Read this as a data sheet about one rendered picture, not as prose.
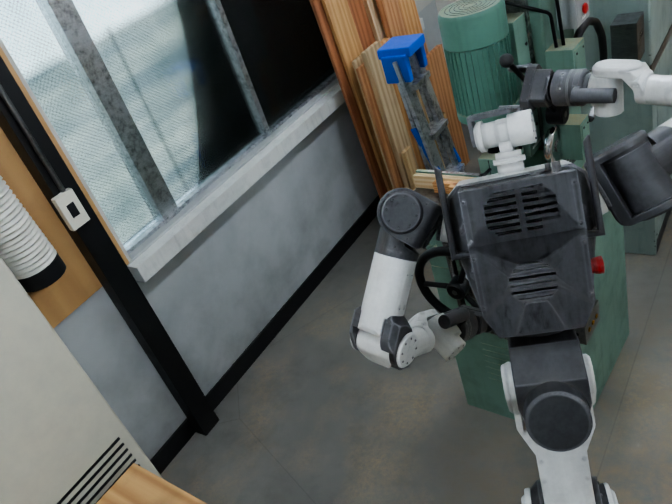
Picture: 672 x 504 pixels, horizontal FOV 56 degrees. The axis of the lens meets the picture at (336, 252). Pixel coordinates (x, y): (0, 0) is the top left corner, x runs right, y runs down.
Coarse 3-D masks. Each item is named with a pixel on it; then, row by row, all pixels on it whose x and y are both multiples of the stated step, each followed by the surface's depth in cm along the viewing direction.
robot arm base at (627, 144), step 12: (636, 132) 117; (612, 144) 121; (624, 144) 114; (636, 144) 114; (600, 156) 117; (612, 156) 115; (600, 168) 117; (600, 180) 118; (612, 180) 119; (612, 192) 117; (612, 204) 118; (624, 204) 118; (660, 204) 114; (624, 216) 118; (636, 216) 117; (648, 216) 115
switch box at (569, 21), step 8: (560, 0) 178; (568, 0) 177; (576, 0) 176; (584, 0) 181; (560, 8) 180; (568, 8) 178; (576, 8) 177; (568, 16) 180; (576, 16) 179; (568, 24) 181; (576, 24) 180
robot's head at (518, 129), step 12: (504, 120) 123; (516, 120) 121; (528, 120) 120; (480, 132) 124; (492, 132) 123; (504, 132) 122; (516, 132) 121; (528, 132) 120; (480, 144) 124; (492, 144) 125; (504, 144) 124; (516, 144) 123; (504, 156) 123; (516, 156) 123
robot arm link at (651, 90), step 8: (648, 80) 138; (656, 80) 137; (664, 80) 136; (648, 88) 138; (656, 88) 136; (664, 88) 135; (648, 96) 138; (656, 96) 137; (664, 96) 135; (648, 104) 141; (656, 104) 139; (664, 104) 137
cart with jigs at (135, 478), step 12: (132, 468) 204; (120, 480) 201; (132, 480) 199; (144, 480) 198; (156, 480) 196; (108, 492) 198; (120, 492) 197; (132, 492) 195; (144, 492) 194; (156, 492) 193; (168, 492) 191; (180, 492) 190
